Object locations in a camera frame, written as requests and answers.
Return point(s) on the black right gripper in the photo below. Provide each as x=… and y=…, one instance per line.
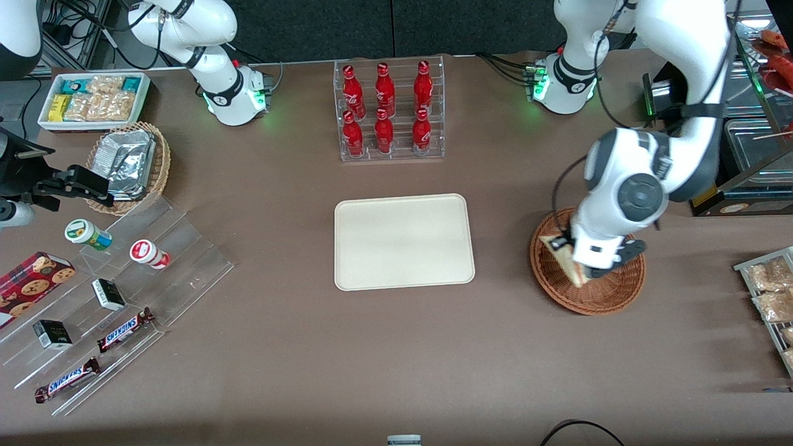
x=13, y=168

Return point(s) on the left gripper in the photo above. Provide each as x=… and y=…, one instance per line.
x=568, y=236

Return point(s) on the triangular sandwich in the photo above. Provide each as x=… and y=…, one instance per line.
x=560, y=263

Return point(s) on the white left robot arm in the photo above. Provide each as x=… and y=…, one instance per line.
x=681, y=49

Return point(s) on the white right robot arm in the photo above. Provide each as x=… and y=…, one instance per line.
x=217, y=80

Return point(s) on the brown wicker basket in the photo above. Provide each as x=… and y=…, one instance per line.
x=595, y=297

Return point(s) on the light wicker basket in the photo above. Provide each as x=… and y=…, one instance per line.
x=162, y=167

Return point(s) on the tray of packaged snacks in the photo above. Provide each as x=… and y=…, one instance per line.
x=740, y=267

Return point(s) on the cream plastic serving tray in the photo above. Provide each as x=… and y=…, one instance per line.
x=372, y=248

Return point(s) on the silver foil packet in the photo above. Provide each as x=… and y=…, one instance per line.
x=124, y=161

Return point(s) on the green lid sunflower cup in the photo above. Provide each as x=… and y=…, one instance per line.
x=80, y=232

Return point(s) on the white plastic snack bin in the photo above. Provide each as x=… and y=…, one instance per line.
x=87, y=127

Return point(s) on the clear cracker snack pack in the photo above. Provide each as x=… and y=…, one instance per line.
x=80, y=108
x=114, y=106
x=105, y=85

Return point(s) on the yellow snack pack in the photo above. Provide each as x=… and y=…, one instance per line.
x=59, y=108

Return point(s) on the red lid yogurt cup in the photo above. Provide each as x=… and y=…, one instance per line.
x=144, y=253

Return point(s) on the teal snack pack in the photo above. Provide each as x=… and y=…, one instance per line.
x=131, y=84
x=73, y=85

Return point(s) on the small black carton box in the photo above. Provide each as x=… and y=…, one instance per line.
x=108, y=295
x=52, y=334

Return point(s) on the red chocolate cookie box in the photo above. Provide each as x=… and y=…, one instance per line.
x=31, y=285

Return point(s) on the clear acrylic stepped stand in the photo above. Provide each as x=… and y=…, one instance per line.
x=186, y=266

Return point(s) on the Snickers chocolate bar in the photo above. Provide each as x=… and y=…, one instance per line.
x=67, y=380
x=124, y=331

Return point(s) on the glass food warmer case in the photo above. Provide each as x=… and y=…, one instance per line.
x=712, y=201

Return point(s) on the black box with green light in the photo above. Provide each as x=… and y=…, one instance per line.
x=660, y=99

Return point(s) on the red cola bottle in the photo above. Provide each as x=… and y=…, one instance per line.
x=385, y=91
x=423, y=90
x=353, y=93
x=353, y=137
x=422, y=133
x=384, y=133

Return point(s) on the clear bag of nuts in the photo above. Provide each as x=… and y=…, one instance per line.
x=771, y=275
x=789, y=358
x=774, y=306
x=788, y=336

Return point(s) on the steel food pan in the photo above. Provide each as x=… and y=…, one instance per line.
x=759, y=152

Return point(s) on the clear acrylic bottle rack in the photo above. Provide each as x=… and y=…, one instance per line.
x=403, y=74

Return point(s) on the small grey white object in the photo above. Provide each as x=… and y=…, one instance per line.
x=404, y=441

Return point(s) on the aluminium frame profile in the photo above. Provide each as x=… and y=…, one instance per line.
x=87, y=31

